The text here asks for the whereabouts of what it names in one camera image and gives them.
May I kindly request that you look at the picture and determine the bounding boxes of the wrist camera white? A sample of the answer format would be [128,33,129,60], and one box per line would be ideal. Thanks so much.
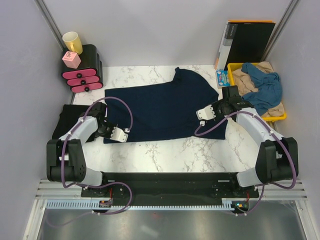
[109,127,129,143]
[196,104,216,121]

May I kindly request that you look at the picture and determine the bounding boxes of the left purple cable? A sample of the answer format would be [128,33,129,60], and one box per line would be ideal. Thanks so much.
[44,96,135,228]

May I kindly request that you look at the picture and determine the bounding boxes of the yellow plastic bin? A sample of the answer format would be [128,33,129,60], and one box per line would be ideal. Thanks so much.
[226,62,288,123]

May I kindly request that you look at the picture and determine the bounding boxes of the beige t shirt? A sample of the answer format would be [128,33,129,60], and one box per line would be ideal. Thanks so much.
[232,61,286,118]

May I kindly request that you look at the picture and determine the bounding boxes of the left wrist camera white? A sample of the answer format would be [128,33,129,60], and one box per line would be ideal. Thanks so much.
[109,127,129,143]

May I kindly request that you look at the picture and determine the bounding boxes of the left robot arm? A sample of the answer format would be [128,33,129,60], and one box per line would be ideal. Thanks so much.
[46,102,110,197]

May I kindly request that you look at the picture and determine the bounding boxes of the yellow mug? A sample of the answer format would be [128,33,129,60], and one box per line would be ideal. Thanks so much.
[62,31,83,55]

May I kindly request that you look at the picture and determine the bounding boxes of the navy blue t shirt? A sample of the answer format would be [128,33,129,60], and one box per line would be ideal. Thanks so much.
[104,67,219,143]

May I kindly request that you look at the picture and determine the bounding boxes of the blue small book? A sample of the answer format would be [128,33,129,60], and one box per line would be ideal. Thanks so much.
[216,70,231,89]

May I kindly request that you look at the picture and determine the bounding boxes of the cable duct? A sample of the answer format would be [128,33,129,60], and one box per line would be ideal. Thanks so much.
[46,199,113,210]
[222,198,250,212]

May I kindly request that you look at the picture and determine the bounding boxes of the aluminium rail frame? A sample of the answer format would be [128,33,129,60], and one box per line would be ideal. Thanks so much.
[22,119,309,240]

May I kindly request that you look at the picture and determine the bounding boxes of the right cable duct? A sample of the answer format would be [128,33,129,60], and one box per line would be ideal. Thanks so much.
[222,198,250,212]

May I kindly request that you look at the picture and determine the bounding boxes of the black pink drawer unit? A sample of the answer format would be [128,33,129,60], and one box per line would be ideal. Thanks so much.
[60,44,104,94]

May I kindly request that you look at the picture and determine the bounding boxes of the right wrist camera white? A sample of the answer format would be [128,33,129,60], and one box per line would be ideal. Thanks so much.
[196,104,216,121]

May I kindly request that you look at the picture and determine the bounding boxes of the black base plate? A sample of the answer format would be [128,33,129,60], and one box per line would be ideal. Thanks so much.
[81,172,259,207]

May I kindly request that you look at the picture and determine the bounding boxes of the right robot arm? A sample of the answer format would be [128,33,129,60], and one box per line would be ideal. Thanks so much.
[212,85,299,197]

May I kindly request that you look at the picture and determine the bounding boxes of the folded black t shirt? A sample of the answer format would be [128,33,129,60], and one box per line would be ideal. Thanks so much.
[51,104,89,140]

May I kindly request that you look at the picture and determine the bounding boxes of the pink cube box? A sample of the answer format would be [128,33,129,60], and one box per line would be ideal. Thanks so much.
[62,51,81,69]

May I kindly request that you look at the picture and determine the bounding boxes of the black orange folder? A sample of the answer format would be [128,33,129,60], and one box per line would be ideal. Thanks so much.
[214,20,276,70]

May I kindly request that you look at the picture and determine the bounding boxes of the left cable duct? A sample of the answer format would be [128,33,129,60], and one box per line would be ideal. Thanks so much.
[46,199,113,210]

